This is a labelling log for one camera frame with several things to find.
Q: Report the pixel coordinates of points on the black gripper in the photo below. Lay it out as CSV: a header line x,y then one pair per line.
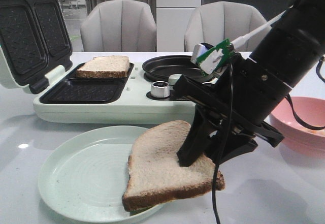
x,y
247,92

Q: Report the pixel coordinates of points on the white bread slice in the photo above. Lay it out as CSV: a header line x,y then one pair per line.
x,y
114,66
155,176

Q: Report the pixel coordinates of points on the pink bowl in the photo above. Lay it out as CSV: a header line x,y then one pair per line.
x,y
296,137

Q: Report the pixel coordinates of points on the mint green sandwich maker lid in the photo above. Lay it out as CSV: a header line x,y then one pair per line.
x,y
35,44

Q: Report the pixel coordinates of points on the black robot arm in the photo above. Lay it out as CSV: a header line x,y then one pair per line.
x,y
289,50

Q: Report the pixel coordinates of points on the mint green breakfast maker base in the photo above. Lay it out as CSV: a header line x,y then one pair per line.
x,y
109,100

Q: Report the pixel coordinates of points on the left silver control knob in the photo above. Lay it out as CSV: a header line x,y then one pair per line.
x,y
160,89

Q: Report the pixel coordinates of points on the black round frying pan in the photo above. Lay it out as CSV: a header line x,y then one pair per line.
x,y
162,67

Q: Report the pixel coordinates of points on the right beige upholstered chair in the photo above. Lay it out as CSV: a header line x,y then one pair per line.
x,y
215,22

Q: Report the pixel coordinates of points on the beige upholstered chair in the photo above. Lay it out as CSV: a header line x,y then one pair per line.
x,y
215,22
119,26

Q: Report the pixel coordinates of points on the mint green round plate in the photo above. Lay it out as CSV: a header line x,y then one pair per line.
x,y
85,177

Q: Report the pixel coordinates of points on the white cabinet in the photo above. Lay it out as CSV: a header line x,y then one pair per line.
x,y
172,17

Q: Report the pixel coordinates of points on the left beige upholstered chair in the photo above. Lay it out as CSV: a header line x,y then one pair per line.
x,y
119,26

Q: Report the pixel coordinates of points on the green wrist camera board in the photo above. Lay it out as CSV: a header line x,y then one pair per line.
x,y
209,59

